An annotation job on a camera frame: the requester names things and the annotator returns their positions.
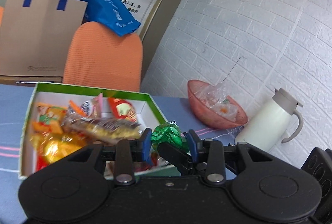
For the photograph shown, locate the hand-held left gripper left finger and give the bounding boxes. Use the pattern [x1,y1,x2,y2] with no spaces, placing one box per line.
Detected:
[64,128,153,187]

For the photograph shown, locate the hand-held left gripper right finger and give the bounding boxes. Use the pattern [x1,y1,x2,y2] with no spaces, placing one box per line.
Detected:
[187,130,273,186]

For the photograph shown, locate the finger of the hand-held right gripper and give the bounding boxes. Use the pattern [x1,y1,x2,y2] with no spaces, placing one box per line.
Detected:
[158,141,206,176]

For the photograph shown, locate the green candy packet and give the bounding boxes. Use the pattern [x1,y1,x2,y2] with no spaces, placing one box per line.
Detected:
[151,121,190,153]

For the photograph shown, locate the green cardboard box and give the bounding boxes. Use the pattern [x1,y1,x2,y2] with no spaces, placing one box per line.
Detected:
[18,82,170,179]

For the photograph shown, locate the clear peanut snack packet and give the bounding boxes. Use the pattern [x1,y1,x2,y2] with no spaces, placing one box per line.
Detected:
[63,117,144,143]

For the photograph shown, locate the small red snack packet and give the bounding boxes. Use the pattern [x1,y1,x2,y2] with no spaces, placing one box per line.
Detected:
[107,97,138,124]

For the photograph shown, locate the pink white snack packet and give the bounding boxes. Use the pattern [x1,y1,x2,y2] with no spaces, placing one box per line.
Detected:
[78,93,105,119]

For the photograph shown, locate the yellow foil snack packet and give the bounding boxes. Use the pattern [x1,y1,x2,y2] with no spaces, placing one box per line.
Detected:
[31,133,87,163]

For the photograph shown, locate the orange yellow snack packet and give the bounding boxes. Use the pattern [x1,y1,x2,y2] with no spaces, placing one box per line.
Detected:
[36,102,68,134]

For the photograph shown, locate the large red snack bag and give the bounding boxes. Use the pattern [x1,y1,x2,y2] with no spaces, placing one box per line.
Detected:
[36,155,51,173]

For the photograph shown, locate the pink bowl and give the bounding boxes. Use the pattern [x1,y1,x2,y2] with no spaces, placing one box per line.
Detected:
[187,79,249,129]

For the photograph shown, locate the clear plastic bag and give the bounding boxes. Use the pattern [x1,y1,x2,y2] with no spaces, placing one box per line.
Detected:
[194,82,238,121]

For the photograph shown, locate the cream thermos jug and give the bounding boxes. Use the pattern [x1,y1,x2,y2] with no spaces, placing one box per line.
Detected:
[234,88,304,147]

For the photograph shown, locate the blue striped tablecloth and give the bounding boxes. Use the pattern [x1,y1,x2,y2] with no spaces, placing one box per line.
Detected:
[0,83,250,214]

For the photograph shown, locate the blue plastic bag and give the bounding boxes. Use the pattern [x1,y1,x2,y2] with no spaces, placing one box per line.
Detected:
[70,0,142,37]

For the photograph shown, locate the cardboard box with blue tape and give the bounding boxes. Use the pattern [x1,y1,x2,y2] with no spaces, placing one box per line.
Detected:
[0,0,89,77]

